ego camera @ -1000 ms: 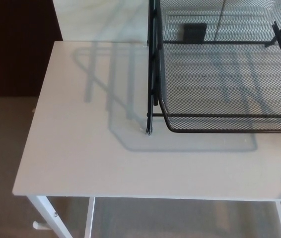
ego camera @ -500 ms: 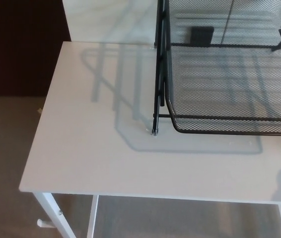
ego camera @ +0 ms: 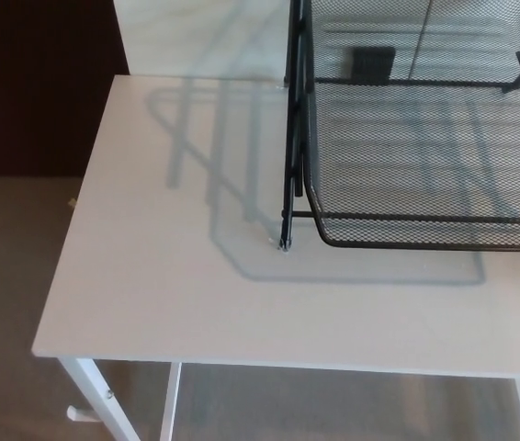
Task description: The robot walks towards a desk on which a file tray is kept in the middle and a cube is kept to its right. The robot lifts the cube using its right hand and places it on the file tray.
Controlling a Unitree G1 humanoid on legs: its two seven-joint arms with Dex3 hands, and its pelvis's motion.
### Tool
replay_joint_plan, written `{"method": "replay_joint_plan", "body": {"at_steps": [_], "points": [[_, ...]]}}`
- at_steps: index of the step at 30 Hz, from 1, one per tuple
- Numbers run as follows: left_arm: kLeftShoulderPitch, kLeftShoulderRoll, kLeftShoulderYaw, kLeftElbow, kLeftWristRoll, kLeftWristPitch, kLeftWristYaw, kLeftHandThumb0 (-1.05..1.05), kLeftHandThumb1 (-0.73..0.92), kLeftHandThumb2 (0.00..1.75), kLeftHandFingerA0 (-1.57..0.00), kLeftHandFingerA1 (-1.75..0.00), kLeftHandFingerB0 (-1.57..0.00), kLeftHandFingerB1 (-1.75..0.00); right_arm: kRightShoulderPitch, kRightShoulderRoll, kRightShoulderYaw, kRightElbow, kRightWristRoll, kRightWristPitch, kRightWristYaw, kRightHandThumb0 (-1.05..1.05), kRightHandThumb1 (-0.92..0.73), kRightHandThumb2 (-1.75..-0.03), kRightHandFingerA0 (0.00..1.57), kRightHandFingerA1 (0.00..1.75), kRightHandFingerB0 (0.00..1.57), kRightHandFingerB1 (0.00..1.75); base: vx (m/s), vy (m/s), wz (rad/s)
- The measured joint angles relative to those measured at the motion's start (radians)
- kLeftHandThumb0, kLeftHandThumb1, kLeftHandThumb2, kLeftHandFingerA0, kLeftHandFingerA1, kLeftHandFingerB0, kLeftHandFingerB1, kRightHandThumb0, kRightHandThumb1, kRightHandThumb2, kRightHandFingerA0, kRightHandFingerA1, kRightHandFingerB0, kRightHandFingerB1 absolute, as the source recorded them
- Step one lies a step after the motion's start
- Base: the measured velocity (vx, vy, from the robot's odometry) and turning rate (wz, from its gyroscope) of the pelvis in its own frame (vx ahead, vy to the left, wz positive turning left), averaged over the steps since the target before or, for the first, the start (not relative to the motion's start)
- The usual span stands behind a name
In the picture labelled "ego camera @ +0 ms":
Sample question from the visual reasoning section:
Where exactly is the white desk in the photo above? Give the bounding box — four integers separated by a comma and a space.
32, 74, 520, 441

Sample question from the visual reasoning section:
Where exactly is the black mesh file tray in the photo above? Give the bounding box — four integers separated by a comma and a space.
279, 0, 520, 254

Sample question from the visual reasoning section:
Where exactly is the dark brown door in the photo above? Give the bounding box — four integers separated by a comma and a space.
0, 0, 131, 178

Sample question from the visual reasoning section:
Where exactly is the black wall outlet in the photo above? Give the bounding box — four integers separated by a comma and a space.
345, 46, 397, 85

